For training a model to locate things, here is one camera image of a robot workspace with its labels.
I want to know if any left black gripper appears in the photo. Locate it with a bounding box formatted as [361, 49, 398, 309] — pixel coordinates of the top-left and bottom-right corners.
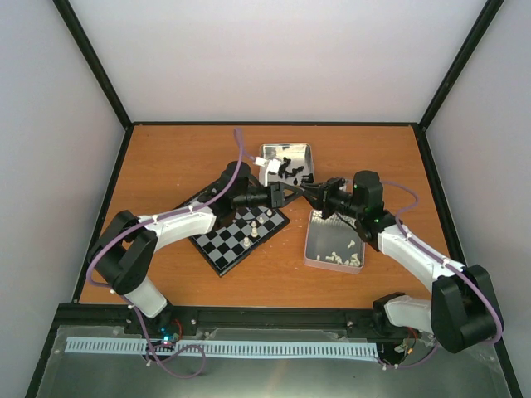
[234, 182, 304, 211]

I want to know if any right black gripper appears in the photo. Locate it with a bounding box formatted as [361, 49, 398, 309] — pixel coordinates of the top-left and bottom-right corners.
[300, 177, 363, 220]

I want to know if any white chess piece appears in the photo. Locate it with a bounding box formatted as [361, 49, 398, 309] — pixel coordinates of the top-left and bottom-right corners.
[251, 221, 258, 238]

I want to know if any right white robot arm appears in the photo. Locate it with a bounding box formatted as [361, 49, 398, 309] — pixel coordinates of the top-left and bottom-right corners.
[301, 171, 504, 353]

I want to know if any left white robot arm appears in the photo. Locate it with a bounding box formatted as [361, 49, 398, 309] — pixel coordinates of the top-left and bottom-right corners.
[86, 161, 302, 334]

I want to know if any black chess pieces pile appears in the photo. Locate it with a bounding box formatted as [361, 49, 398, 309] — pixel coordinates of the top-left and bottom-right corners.
[276, 157, 314, 186]

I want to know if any white chess pieces pile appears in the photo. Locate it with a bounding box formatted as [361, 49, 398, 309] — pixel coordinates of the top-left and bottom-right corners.
[315, 240, 364, 268]

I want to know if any green lit circuit board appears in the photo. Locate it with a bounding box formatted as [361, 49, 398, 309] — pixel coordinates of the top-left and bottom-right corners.
[160, 320, 183, 345]

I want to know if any gold square tin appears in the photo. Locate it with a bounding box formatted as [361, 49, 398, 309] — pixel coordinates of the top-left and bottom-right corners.
[260, 143, 314, 184]

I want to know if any pink square tin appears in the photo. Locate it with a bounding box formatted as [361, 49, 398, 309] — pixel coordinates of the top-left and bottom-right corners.
[304, 210, 365, 274]

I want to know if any black and silver chessboard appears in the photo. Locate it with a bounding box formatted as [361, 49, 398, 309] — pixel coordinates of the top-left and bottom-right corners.
[173, 167, 290, 279]

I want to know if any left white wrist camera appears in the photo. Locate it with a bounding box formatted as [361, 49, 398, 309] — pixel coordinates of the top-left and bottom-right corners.
[253, 157, 282, 187]

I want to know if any black aluminium frame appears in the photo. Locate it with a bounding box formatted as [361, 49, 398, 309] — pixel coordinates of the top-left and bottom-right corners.
[24, 0, 524, 398]

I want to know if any light blue cable duct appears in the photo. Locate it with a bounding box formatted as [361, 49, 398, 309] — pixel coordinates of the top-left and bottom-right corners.
[64, 337, 378, 362]

